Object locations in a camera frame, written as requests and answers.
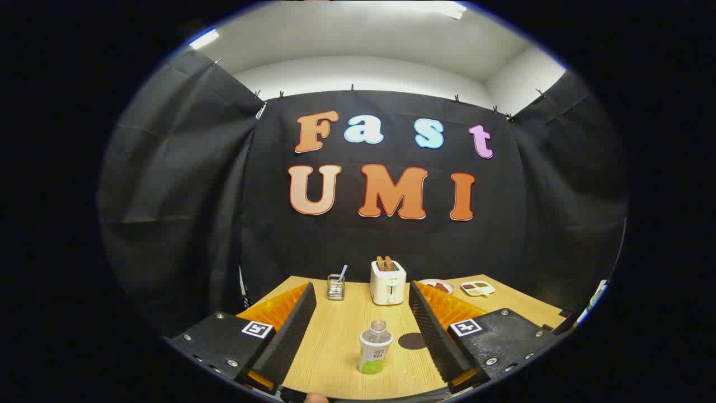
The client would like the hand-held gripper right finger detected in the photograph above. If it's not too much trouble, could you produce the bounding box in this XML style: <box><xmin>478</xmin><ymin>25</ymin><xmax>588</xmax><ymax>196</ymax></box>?
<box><xmin>408</xmin><ymin>280</ymin><xmax>560</xmax><ymax>392</ymax></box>

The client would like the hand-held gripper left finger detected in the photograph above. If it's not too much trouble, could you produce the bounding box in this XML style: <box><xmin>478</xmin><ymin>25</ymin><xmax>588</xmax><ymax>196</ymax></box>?
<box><xmin>162</xmin><ymin>282</ymin><xmax>317</xmax><ymax>395</ymax></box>

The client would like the clear juice bottle white label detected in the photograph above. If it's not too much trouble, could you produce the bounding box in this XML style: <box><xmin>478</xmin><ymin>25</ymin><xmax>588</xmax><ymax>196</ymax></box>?
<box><xmin>358</xmin><ymin>320</ymin><xmax>394</xmax><ymax>375</ymax></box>

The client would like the wooden table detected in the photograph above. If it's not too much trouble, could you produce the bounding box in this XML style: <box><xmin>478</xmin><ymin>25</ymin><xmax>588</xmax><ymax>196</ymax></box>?
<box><xmin>238</xmin><ymin>274</ymin><xmax>566</xmax><ymax>401</ymax></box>

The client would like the round plate with red food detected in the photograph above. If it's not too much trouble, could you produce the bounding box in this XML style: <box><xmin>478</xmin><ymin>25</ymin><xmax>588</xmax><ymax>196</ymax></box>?
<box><xmin>418</xmin><ymin>279</ymin><xmax>456</xmax><ymax>295</ymax></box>

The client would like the white divided spice tray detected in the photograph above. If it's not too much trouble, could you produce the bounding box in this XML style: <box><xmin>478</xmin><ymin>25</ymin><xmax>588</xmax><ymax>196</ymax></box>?
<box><xmin>460</xmin><ymin>280</ymin><xmax>497</xmax><ymax>297</ymax></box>

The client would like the white toaster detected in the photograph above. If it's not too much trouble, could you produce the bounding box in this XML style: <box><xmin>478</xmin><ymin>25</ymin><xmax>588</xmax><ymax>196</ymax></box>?
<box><xmin>370</xmin><ymin>259</ymin><xmax>407</xmax><ymax>306</ymax></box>

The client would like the black table clamp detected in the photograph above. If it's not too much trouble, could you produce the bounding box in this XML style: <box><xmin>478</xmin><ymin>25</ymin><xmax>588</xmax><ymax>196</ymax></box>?
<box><xmin>551</xmin><ymin>308</ymin><xmax>580</xmax><ymax>336</ymax></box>

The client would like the white and green gadget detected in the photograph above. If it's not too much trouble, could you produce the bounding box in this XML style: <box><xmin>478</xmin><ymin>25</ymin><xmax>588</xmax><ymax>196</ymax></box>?
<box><xmin>576</xmin><ymin>279</ymin><xmax>609</xmax><ymax>326</ymax></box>

